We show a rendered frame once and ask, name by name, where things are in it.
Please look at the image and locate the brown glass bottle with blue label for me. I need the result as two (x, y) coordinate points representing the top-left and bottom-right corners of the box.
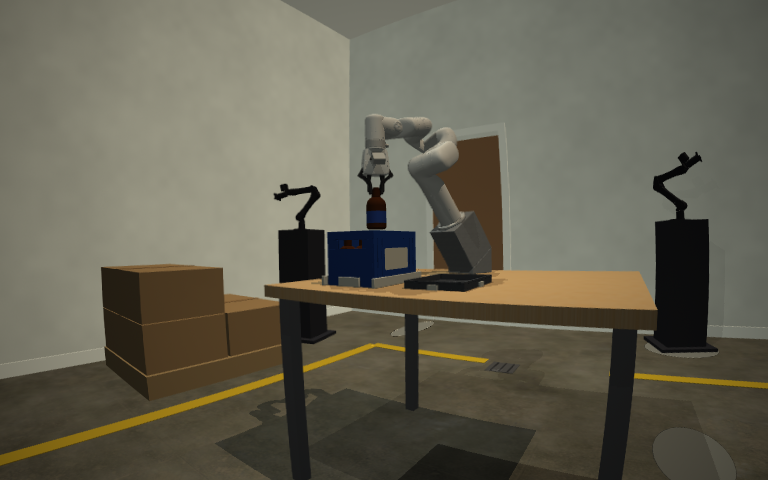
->
(366, 187), (387, 230)

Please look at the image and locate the blue crate with cross dividers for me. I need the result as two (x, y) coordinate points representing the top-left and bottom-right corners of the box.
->
(327, 230), (416, 288)

